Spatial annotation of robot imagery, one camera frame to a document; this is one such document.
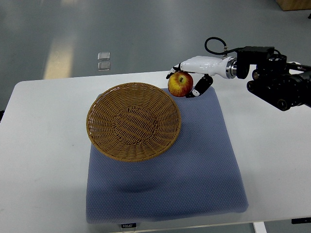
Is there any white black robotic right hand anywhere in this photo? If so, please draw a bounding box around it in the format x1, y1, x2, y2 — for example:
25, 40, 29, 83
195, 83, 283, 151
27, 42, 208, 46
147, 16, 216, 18
166, 56, 237, 98

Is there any red yellow apple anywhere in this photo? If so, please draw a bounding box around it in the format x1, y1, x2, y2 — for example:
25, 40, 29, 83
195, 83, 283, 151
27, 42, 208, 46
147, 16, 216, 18
168, 71, 193, 97

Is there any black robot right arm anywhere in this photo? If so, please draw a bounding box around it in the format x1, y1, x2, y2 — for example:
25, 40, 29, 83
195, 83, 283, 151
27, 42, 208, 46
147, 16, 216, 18
214, 37, 311, 111

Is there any woven wicker basket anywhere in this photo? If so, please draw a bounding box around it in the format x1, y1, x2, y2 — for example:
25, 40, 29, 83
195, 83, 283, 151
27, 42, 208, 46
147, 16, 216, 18
86, 83, 181, 162

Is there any brown cardboard box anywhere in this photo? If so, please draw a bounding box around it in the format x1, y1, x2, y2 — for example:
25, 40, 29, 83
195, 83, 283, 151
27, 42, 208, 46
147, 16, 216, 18
276, 0, 311, 11

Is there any blue quilted cloth mat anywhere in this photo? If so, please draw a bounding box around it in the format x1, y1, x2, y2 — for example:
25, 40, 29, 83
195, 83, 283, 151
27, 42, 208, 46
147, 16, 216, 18
86, 87, 248, 224

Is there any upper metal floor plate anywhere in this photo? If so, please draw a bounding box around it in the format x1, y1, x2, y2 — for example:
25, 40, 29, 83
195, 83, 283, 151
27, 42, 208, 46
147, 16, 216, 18
98, 52, 110, 61

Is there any metal floor plate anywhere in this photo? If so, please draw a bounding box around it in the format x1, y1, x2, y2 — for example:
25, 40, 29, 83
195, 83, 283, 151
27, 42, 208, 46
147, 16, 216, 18
98, 52, 110, 61
98, 61, 111, 71

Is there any lower metal floor plate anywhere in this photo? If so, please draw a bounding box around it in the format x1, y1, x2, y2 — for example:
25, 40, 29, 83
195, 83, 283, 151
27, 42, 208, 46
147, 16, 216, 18
98, 61, 111, 71

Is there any white table leg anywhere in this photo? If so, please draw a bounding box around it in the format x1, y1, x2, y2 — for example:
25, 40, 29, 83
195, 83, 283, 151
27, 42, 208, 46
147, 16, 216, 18
253, 222, 267, 233

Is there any black table label right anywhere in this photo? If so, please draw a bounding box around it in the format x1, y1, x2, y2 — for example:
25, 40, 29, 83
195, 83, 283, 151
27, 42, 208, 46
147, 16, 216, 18
291, 217, 311, 224

